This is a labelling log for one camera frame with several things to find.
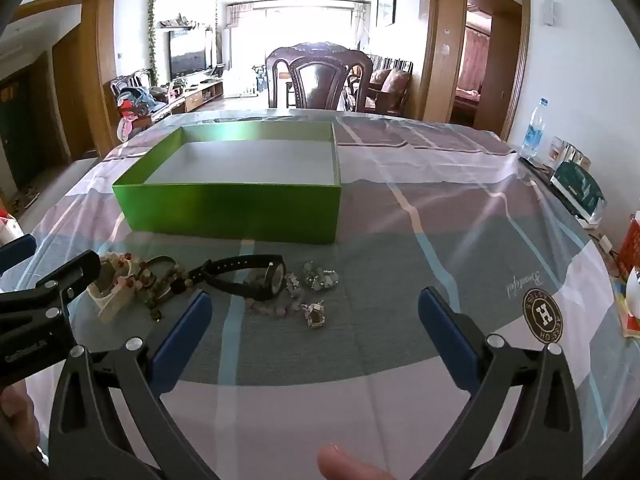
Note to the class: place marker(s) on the green vine garland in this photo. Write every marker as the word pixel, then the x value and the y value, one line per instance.
pixel 152 35

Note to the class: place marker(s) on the clear plastic water bottle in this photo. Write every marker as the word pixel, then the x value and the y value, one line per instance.
pixel 533 132

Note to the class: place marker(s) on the white and red bag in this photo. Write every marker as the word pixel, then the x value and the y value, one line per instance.
pixel 6 227

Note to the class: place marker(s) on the dark wooden dining chair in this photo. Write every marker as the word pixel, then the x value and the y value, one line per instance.
pixel 320 75

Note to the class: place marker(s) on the green cardboard box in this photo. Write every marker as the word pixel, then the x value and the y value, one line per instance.
pixel 225 210

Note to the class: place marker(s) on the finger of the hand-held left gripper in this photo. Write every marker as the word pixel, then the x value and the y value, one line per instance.
pixel 15 252
pixel 70 272

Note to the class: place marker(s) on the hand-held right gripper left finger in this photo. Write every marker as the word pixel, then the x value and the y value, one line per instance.
pixel 184 332

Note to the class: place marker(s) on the white wall box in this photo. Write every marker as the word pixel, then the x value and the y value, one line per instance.
pixel 549 12

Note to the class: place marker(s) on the silver and brown brooch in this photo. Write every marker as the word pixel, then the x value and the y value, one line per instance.
pixel 314 316

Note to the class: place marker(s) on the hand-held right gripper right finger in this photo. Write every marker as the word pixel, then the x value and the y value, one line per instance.
pixel 445 332

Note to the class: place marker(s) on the framed wall picture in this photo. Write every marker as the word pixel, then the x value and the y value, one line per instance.
pixel 386 4

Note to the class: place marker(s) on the wooden sofa with cushions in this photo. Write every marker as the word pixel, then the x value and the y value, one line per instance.
pixel 390 87

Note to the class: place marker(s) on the small silver earring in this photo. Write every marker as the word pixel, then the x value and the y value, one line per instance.
pixel 293 284

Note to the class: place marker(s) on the person's left hand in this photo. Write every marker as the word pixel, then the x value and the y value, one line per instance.
pixel 12 415

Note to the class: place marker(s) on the flat screen television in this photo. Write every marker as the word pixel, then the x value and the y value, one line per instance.
pixel 187 55

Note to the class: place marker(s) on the wooden armchair with toys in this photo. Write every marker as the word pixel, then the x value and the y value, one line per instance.
pixel 135 97

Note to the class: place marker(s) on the small white cartons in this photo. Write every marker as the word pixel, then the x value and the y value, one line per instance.
pixel 567 152

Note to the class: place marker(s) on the red box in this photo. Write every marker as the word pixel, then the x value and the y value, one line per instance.
pixel 631 242

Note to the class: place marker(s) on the wooden television cabinet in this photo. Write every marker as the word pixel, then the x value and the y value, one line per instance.
pixel 200 95

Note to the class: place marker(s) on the person's right hand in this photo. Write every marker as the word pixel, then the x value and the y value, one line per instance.
pixel 350 464

